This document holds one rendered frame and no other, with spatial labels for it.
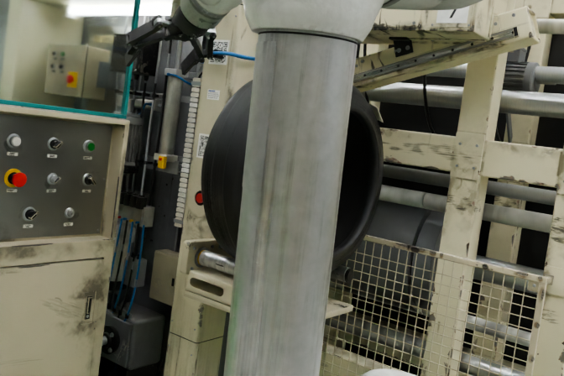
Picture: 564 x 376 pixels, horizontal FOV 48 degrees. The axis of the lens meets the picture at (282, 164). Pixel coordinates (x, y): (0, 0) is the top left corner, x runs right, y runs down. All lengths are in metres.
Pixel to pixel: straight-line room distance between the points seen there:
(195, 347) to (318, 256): 1.43
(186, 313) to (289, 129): 1.48
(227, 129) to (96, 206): 0.57
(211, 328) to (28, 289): 0.56
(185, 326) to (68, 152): 0.64
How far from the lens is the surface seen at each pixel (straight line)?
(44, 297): 1.93
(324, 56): 0.60
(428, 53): 2.01
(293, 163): 0.59
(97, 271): 2.01
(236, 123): 1.63
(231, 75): 1.91
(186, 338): 2.04
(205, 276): 1.82
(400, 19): 1.92
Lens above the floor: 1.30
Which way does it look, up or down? 3 degrees down
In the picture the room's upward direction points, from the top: 8 degrees clockwise
